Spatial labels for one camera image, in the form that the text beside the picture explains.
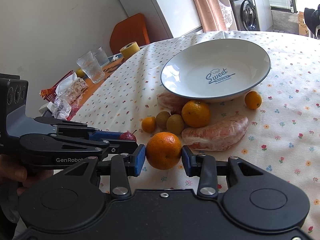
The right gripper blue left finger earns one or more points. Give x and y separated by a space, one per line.
126 165

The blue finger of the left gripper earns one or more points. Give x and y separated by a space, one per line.
77 129
52 146

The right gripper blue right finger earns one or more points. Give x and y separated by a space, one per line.
202 166

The peeled pomelo segment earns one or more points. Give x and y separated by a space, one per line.
219 136
171 101

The large orange mandarin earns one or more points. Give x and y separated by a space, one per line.
163 151

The small kumquat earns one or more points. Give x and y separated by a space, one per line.
253 100
149 124

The brown longan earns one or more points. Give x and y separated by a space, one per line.
175 124
161 119

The left hand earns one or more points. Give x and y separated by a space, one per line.
15 172

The plastic snack bag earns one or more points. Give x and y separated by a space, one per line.
68 92

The red snack packet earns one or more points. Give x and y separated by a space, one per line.
50 94

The yellow lemon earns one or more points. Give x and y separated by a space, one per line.
80 73

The clear glass front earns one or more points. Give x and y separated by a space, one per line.
90 66

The clear glass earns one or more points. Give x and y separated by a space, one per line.
90 66
100 56

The clear glass back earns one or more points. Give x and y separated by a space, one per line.
100 56

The yellow tape roll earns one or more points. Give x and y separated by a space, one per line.
129 50

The floral white tablecloth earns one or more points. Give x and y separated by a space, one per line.
281 136

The white plate blue rim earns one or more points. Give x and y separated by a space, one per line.
216 70

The orange wooden chair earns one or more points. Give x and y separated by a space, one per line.
132 29

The white refrigerator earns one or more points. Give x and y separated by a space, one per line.
165 19

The pink curtain left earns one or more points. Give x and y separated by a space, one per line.
210 15

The cardboard box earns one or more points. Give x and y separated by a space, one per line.
302 27

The grey washing machine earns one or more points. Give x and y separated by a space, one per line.
245 14

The white cabinet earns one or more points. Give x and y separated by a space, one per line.
264 14

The black clothes pile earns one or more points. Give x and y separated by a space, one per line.
311 17

